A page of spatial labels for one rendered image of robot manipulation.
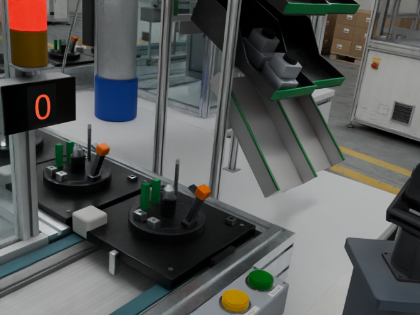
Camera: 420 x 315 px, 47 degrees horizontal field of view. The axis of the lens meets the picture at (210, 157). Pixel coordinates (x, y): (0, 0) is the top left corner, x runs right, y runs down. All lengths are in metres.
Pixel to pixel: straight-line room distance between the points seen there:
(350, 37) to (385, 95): 4.33
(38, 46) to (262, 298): 0.49
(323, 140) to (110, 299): 0.66
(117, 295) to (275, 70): 0.51
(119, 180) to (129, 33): 0.78
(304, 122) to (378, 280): 0.62
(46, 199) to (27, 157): 0.18
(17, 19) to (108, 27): 1.01
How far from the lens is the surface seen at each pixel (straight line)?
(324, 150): 1.22
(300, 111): 1.23
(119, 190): 1.01
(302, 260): 1.06
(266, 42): 0.99
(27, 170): 0.84
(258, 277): 0.78
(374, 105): 5.07
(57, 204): 0.96
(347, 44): 9.27
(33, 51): 0.73
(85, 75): 2.21
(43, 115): 0.76
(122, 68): 1.74
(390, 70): 4.96
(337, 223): 1.24
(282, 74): 0.95
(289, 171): 1.07
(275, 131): 1.10
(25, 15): 0.72
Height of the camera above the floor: 1.42
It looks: 22 degrees down
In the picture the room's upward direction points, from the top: 6 degrees clockwise
